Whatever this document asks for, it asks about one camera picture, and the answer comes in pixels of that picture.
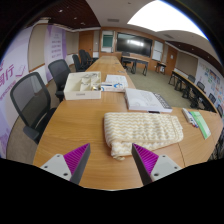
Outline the group of dark chairs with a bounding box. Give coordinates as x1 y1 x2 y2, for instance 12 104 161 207
181 73 224 118

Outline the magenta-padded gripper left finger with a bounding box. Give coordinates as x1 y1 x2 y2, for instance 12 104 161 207
39 142 92 186

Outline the black mesh office chair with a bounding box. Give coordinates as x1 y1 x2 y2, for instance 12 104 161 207
47 58 72 103
9 71 58 145

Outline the small wooden side desk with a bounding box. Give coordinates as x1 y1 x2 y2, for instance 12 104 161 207
155 61 168 75

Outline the bright ceiling light panel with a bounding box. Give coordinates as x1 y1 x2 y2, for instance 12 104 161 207
126 0 209 41

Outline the green booklet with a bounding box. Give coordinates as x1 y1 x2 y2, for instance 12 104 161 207
189 110 212 140

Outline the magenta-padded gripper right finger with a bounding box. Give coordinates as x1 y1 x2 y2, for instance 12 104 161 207
131 142 183 187

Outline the large black wall screen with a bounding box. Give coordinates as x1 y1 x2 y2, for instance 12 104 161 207
115 31 154 58

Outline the purple and white banner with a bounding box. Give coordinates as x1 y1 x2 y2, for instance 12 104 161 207
44 24 68 83

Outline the dark-legged wooden desk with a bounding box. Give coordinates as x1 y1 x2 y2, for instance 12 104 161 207
120 55 150 77

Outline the white paper sheet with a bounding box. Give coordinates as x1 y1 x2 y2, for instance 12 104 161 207
105 74 129 88

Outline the green wall board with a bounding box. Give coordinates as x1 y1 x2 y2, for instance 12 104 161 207
100 30 115 54

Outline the row of black chairs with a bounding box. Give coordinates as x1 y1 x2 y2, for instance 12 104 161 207
71 49 99 73

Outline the white compartment box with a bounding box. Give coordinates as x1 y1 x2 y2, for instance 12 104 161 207
63 71 103 101

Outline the brown wooden door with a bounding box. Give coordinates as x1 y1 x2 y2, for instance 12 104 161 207
165 45 179 77
78 30 95 58

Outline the white whiteboard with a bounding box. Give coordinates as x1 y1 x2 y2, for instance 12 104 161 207
151 40 164 62

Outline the cream zigzag striped towel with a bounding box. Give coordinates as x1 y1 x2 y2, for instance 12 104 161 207
103 111 185 161

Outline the large white book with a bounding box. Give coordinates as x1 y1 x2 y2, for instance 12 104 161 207
124 87 174 114

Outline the long curved wooden table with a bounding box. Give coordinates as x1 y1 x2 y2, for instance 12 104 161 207
168 68 218 113

